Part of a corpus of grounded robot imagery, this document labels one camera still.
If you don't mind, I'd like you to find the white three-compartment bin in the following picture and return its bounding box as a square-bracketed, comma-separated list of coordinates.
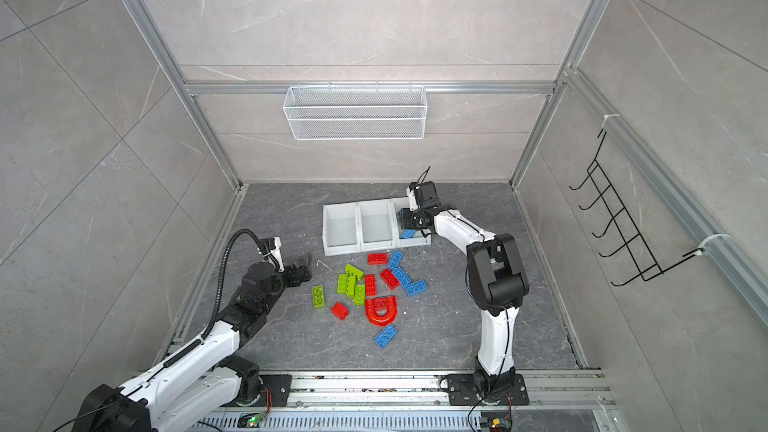
[322, 197, 431, 256]

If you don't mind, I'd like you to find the blue lego brick front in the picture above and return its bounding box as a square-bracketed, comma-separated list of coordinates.
[374, 324, 398, 349]

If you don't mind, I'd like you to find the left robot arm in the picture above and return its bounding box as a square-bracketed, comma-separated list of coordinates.
[72, 253, 312, 431]

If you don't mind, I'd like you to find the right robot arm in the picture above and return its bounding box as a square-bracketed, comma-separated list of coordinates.
[398, 179, 530, 400]

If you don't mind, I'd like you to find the red lego brick top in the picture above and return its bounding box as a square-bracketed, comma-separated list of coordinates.
[367, 253, 389, 265]

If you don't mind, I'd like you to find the green lego brick cluster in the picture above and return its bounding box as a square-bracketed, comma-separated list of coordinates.
[336, 264, 366, 306]

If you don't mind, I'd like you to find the red small lego brick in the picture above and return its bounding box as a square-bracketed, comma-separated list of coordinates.
[331, 302, 349, 321]

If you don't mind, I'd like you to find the red lego brick angled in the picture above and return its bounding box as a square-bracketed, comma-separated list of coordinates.
[380, 269, 400, 290]

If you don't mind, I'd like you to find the red lego brick middle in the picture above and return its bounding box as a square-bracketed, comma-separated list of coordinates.
[364, 274, 377, 297]

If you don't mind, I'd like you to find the red arch lego piece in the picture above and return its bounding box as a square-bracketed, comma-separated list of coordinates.
[365, 296, 398, 327]

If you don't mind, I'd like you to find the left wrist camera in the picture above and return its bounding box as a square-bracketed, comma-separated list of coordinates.
[259, 237, 284, 272]

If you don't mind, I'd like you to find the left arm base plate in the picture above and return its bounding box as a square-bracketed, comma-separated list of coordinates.
[233, 374, 293, 408]

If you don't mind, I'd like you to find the black corrugated cable hose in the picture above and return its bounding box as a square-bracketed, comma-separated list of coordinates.
[200, 227, 268, 340]

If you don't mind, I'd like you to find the white wire mesh basket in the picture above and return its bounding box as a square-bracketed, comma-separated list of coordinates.
[283, 85, 428, 141]

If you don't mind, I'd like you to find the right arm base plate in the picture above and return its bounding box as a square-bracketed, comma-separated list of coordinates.
[438, 371, 530, 406]

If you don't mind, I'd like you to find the aluminium rail frame front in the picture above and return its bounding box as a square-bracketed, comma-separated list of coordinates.
[113, 368, 619, 432]

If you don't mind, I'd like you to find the black wire hook rack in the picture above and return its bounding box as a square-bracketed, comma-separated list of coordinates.
[568, 129, 705, 288]

